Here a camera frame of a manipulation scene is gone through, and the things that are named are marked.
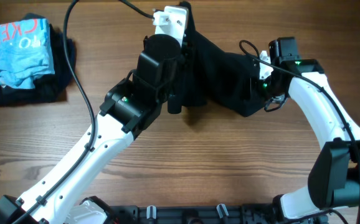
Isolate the black t-shirt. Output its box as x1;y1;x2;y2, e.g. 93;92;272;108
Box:
168;1;265;117

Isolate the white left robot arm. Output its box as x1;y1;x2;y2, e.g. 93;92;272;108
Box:
0;34;183;223

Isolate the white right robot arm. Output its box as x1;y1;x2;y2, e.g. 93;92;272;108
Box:
250;37;360;223

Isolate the dark navy garment pile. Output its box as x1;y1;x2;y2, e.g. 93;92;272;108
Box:
0;13;76;107

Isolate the light blue printed t-shirt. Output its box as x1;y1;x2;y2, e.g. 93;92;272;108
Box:
0;18;55;90

